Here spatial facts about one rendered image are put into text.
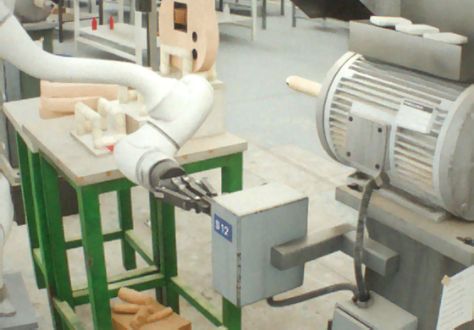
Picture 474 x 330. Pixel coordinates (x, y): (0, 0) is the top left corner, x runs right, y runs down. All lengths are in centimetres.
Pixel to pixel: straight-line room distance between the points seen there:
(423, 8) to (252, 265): 60
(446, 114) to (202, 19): 113
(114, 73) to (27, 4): 218
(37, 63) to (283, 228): 66
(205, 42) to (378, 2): 83
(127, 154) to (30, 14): 223
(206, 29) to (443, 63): 109
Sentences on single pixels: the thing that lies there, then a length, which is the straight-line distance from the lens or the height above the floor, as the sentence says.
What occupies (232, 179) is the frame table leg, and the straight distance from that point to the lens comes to 218.
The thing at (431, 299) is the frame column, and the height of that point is 98.
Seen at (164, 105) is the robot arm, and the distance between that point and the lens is 155.
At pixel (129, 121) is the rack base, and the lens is 215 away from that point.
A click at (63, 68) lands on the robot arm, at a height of 131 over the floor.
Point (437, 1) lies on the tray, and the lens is 132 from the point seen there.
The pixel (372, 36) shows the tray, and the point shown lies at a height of 142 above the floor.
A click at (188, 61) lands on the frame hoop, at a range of 215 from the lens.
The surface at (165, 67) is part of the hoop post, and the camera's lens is 231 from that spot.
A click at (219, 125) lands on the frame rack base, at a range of 222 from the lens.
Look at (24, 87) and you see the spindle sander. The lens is 379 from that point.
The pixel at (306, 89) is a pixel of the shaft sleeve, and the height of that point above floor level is 125.
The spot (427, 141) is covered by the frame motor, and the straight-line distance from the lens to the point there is 114.
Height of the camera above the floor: 162
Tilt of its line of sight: 19 degrees down
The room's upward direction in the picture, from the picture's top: straight up
